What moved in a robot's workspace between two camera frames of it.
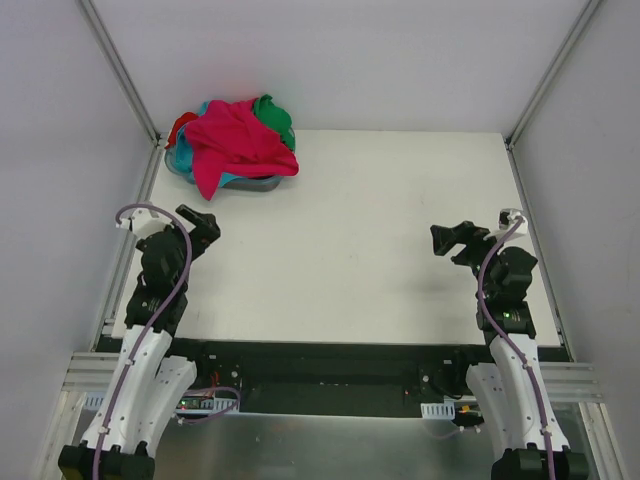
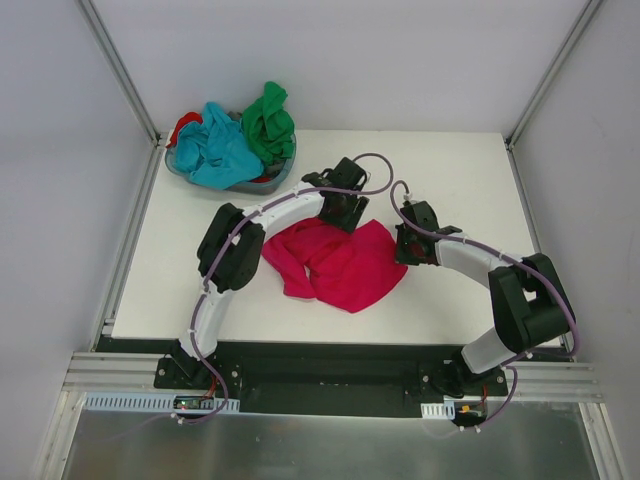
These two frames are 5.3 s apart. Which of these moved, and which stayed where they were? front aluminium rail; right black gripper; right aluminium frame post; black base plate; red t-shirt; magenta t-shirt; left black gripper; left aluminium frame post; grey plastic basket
Moved: magenta t-shirt; left black gripper; right black gripper
Stayed: black base plate; right aluminium frame post; red t-shirt; left aluminium frame post; grey plastic basket; front aluminium rail
